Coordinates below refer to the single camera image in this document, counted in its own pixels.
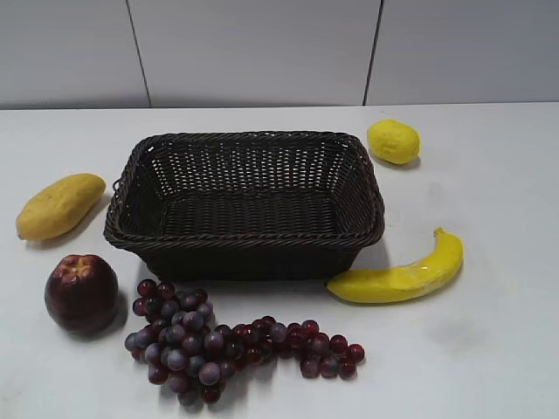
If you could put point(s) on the yellow mango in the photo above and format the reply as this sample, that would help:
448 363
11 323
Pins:
59 207

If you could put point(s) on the yellow lemon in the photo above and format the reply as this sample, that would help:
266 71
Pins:
393 141

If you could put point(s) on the yellow banana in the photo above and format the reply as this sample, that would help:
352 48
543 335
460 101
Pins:
403 282

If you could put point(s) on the dark red grape bunch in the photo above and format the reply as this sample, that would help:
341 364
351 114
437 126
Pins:
319 355

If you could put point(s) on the purple grape bunch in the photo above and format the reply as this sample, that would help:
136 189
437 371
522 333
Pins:
183 346

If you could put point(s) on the black woven wicker basket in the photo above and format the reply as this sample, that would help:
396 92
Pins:
267 205

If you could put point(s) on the dark red apple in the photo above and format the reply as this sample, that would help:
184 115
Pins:
81 294

